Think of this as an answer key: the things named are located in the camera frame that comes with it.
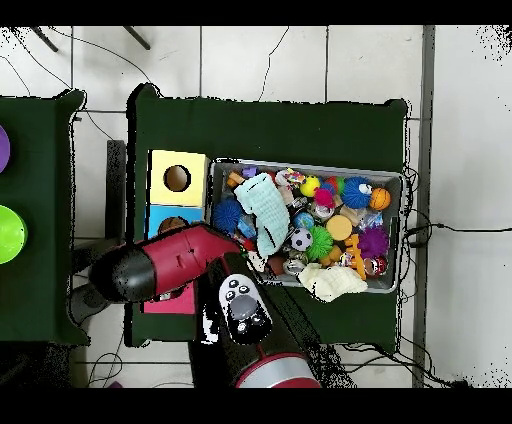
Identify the mint knitted cloth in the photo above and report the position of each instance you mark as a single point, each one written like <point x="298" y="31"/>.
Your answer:
<point x="264" y="208"/>

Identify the cream knitted cloth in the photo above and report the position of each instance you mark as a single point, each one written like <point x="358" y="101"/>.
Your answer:
<point x="332" y="282"/>

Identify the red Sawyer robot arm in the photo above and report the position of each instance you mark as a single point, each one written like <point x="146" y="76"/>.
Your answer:
<point x="180" y="256"/>

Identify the clear mesh toy bin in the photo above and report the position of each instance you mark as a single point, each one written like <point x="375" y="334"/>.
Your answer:
<point x="219" y="184"/>

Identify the wooden three-hole box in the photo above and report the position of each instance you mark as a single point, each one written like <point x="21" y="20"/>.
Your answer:
<point x="160" y="192"/>

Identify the blue spiky rubber ball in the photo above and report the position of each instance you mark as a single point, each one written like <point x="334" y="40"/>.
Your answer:
<point x="227" y="214"/>

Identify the black and white soccer ball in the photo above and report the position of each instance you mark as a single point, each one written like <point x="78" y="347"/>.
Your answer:
<point x="301" y="239"/>

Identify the pink spiky rubber ball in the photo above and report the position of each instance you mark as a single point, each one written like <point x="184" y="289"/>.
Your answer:
<point x="324" y="196"/>

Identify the small green spiky ball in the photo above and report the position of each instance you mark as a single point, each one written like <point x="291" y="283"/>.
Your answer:
<point x="320" y="242"/>

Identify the orange toy burger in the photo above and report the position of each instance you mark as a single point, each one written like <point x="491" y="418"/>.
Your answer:
<point x="339" y="227"/>

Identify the dark green tablecloth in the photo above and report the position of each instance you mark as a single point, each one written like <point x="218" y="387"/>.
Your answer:
<point x="260" y="128"/>
<point x="40" y="280"/>

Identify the blue googly-eyed spiky ball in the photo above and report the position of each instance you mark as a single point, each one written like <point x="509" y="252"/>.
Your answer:
<point x="356" y="192"/>

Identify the purple spiky rubber ball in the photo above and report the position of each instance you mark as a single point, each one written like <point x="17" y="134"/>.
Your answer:
<point x="374" y="242"/>

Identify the orange basketball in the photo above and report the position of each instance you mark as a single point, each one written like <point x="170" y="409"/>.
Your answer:
<point x="380" y="198"/>

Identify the black upright panel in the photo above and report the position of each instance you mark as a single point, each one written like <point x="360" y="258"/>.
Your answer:
<point x="116" y="180"/>

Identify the black tripod leg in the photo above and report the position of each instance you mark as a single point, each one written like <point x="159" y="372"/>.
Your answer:
<point x="136" y="38"/>
<point x="44" y="38"/>

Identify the lime green bowl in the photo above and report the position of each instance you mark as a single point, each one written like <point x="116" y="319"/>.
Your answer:
<point x="12" y="236"/>

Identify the purple bowl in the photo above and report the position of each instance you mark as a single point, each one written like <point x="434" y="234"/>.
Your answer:
<point x="3" y="150"/>

